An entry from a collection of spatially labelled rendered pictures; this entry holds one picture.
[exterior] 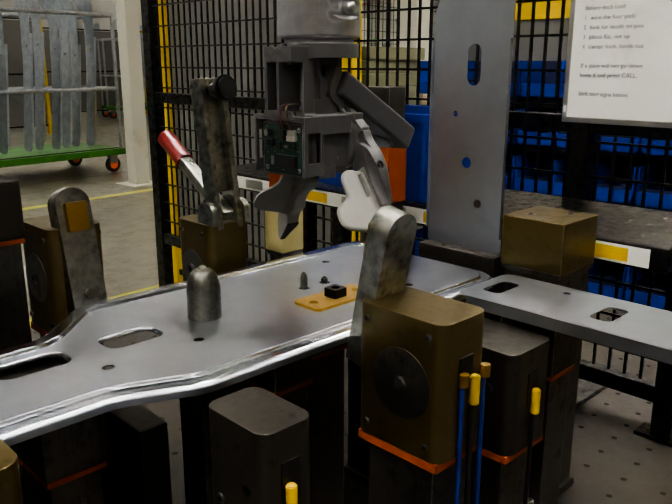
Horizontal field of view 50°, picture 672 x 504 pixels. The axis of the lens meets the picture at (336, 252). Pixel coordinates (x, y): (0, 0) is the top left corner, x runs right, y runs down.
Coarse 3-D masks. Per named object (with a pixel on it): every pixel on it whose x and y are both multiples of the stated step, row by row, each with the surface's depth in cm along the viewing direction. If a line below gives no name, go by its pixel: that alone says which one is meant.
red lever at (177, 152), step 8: (160, 136) 90; (168, 136) 90; (160, 144) 91; (168, 144) 89; (176, 144) 89; (168, 152) 89; (176, 152) 89; (184, 152) 89; (176, 160) 88; (184, 160) 88; (192, 160) 89; (184, 168) 88; (192, 168) 87; (192, 176) 87; (200, 176) 87; (200, 184) 86; (200, 192) 86; (224, 200) 85; (224, 208) 84; (232, 208) 85; (224, 216) 84
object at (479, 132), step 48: (480, 0) 85; (432, 48) 91; (432, 96) 93; (480, 96) 88; (432, 144) 94; (480, 144) 89; (432, 192) 96; (480, 192) 90; (432, 240) 97; (480, 240) 92
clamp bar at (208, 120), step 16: (192, 80) 82; (208, 80) 83; (224, 80) 80; (192, 96) 82; (208, 96) 83; (224, 96) 80; (208, 112) 82; (224, 112) 83; (208, 128) 82; (224, 128) 84; (208, 144) 82; (224, 144) 84; (208, 160) 82; (224, 160) 84; (208, 176) 83; (224, 176) 85; (208, 192) 83; (224, 192) 86; (240, 208) 85; (240, 224) 85
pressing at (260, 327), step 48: (240, 288) 77; (288, 288) 77; (432, 288) 77; (48, 336) 62; (96, 336) 63; (192, 336) 63; (240, 336) 63; (288, 336) 63; (336, 336) 64; (0, 384) 54; (48, 384) 54; (96, 384) 54; (144, 384) 54; (192, 384) 55; (0, 432) 47; (48, 432) 49
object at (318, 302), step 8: (328, 288) 73; (336, 288) 73; (344, 288) 73; (352, 288) 76; (312, 296) 73; (320, 296) 73; (328, 296) 73; (336, 296) 72; (344, 296) 73; (352, 296) 73; (296, 304) 71; (304, 304) 71; (312, 304) 71; (320, 304) 71; (328, 304) 71; (336, 304) 71
